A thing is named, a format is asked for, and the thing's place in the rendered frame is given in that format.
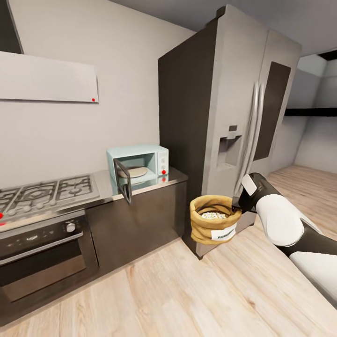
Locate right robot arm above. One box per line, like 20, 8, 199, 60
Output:
232, 173, 337, 310

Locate popcorn bag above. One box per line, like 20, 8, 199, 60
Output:
190, 195, 243, 245

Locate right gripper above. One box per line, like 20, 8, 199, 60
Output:
232, 195, 257, 213

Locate microwave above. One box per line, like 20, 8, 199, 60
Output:
106, 144, 169, 207

